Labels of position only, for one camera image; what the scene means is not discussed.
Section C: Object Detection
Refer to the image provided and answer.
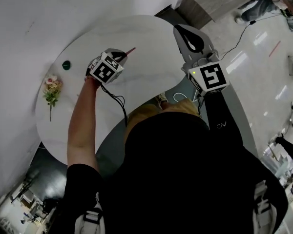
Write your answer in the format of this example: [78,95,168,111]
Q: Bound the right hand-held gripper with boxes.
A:
[173,24,230,98]

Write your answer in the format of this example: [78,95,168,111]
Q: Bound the person's black shirt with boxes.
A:
[63,111,289,234]

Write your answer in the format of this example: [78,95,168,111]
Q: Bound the person's tan trousers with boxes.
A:
[126,98,201,131]

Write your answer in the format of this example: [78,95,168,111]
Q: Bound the red floor tape strip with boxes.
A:
[268,40,281,58]

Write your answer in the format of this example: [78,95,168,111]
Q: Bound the person's left forearm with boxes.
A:
[66,77,105,167]

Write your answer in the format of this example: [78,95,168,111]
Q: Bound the pink artificial flower bouquet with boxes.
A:
[42,74,64,122]

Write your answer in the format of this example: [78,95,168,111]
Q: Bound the person's left shoe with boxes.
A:
[155,92,169,110]

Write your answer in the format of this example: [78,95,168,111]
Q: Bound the person's right forearm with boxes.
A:
[199,88,257,156]

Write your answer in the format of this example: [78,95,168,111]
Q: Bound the black power cable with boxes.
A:
[218,10,288,59]

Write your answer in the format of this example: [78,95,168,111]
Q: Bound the white backpack strap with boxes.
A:
[74,191,106,234]
[252,179,277,229]

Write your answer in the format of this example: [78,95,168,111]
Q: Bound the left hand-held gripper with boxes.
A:
[84,48,128,85]

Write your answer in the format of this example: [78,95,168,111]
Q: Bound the background lab equipment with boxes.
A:
[0,176,58,234]

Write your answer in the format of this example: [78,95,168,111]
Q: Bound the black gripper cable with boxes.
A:
[100,83,128,128]

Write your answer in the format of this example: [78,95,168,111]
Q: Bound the light wooden shelf desk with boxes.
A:
[177,0,259,30]

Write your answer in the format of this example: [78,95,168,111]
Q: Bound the white round table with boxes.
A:
[35,15,195,167]

